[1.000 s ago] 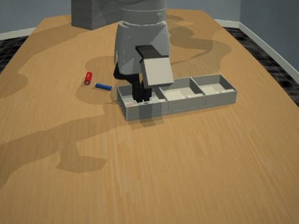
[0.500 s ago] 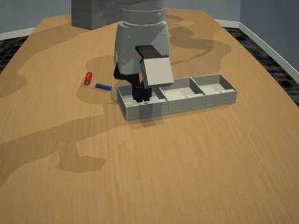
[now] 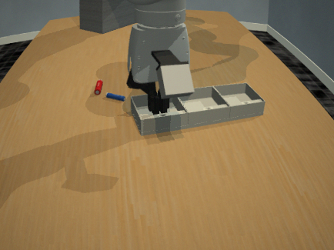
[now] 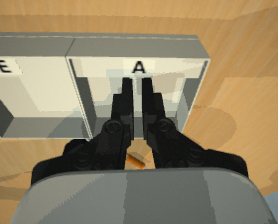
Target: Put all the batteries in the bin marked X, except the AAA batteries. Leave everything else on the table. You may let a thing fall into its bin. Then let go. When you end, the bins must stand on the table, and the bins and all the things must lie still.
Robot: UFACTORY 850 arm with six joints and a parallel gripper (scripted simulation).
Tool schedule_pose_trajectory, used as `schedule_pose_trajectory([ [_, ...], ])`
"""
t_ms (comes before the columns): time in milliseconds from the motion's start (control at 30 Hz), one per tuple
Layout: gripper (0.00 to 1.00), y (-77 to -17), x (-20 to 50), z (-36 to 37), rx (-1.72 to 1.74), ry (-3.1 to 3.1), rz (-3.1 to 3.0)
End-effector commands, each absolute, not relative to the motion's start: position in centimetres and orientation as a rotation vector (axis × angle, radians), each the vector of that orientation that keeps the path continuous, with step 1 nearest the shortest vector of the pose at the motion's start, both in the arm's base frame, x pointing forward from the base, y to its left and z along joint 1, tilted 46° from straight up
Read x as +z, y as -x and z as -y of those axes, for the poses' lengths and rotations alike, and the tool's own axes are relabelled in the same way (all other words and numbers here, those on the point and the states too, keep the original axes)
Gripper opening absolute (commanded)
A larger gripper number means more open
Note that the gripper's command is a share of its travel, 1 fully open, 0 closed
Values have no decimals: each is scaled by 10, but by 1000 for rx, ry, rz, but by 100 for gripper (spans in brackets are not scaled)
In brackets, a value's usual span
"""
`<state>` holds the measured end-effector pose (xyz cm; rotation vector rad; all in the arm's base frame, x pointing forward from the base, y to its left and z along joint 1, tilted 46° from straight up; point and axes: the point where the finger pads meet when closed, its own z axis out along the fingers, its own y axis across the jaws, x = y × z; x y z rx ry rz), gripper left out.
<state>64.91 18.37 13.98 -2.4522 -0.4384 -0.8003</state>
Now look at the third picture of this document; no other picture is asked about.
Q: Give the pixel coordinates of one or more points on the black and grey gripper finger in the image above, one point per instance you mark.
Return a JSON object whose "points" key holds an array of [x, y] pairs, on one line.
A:
{"points": [[163, 103], [150, 90]]}

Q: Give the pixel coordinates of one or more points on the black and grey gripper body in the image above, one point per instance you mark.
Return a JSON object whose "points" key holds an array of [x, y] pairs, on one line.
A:
{"points": [[143, 40]]}

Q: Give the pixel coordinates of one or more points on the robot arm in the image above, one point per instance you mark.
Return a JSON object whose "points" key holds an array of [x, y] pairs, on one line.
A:
{"points": [[174, 76]]}

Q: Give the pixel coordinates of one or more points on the blue battery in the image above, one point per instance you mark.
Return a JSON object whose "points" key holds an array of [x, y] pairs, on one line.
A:
{"points": [[114, 96]]}

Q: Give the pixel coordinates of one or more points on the white open-top bin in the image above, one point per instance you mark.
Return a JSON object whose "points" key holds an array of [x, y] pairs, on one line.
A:
{"points": [[203, 107]]}

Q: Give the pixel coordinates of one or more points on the red battery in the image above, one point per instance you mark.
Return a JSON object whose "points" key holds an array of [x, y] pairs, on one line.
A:
{"points": [[98, 87]]}

